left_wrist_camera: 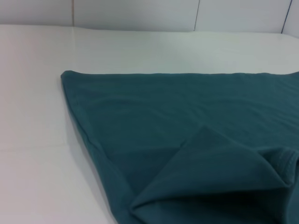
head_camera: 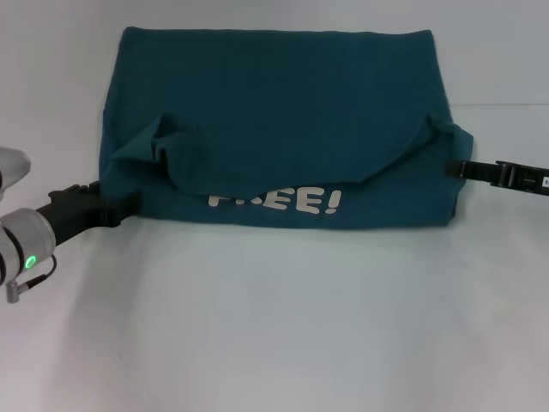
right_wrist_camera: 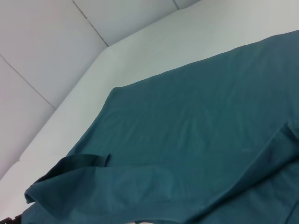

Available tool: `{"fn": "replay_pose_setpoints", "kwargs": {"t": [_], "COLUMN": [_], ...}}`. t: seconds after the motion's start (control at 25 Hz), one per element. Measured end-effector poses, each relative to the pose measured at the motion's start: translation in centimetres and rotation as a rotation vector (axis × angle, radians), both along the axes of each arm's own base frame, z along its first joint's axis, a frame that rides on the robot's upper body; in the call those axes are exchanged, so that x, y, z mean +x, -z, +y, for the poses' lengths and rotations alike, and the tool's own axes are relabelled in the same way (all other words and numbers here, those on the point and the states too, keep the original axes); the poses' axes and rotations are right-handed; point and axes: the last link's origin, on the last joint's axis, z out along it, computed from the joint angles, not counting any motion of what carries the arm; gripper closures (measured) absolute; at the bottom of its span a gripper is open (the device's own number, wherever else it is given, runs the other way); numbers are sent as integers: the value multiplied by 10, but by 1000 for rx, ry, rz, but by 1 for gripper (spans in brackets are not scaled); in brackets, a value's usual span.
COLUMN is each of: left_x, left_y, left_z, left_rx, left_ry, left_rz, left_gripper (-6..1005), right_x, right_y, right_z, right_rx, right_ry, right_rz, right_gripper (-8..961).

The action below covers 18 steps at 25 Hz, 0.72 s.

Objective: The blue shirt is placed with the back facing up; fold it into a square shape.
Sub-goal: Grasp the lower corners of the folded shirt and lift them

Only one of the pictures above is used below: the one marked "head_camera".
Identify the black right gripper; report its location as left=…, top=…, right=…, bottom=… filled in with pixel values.
left=444, top=159, right=549, bottom=195

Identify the blue t-shirt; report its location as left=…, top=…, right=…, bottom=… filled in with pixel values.
left=97, top=26, right=475, bottom=231

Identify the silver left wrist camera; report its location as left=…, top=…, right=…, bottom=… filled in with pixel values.
left=0, top=145, right=33, bottom=203

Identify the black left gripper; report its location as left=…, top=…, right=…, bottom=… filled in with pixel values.
left=33, top=181, right=142, bottom=251

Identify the left arm cable with plug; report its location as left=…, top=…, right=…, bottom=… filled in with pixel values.
left=3, top=255, right=59, bottom=304

